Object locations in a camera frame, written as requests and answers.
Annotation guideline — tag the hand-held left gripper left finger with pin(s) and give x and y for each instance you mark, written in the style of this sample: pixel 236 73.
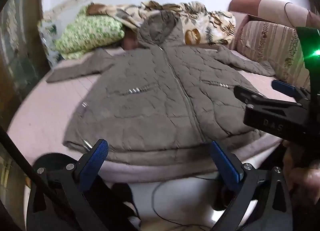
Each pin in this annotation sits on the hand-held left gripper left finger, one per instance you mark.
pixel 96 161

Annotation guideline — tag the brown cloth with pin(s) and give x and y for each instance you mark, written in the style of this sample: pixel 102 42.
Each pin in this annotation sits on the brown cloth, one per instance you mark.
pixel 98 10

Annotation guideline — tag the person's right hand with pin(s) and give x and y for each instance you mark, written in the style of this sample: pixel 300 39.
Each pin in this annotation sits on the person's right hand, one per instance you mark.
pixel 307 178

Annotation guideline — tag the wooden glass door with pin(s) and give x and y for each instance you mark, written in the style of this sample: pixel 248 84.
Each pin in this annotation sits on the wooden glass door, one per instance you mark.
pixel 17 53

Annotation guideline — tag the leaf print blanket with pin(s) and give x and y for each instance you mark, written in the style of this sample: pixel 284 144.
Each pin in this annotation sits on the leaf print blanket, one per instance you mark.
pixel 207 26

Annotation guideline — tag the person's black pants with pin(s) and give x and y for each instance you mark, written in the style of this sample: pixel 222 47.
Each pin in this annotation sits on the person's black pants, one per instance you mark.
pixel 112 203

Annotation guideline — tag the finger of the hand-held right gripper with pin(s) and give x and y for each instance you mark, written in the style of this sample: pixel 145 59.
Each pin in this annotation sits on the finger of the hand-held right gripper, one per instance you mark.
pixel 247 96
pixel 283 87

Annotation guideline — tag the green checkered pillow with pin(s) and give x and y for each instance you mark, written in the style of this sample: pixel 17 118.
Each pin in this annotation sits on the green checkered pillow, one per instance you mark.
pixel 87 33

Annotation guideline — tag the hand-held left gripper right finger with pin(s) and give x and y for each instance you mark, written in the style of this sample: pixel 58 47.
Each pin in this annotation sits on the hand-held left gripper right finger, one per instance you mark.
pixel 225 163

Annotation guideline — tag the grey quilted hooded jacket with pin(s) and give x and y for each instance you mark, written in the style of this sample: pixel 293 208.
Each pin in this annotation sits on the grey quilted hooded jacket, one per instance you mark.
pixel 155 101

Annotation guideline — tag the plastic wrapped green pack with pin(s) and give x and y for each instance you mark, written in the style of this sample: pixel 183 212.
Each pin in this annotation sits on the plastic wrapped green pack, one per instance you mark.
pixel 48 33

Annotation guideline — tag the striped cushion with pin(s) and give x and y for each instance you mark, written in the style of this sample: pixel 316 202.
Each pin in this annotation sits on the striped cushion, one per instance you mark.
pixel 270 46

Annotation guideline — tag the pink quilted bed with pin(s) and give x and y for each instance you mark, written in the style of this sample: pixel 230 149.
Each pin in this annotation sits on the pink quilted bed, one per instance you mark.
pixel 45 111

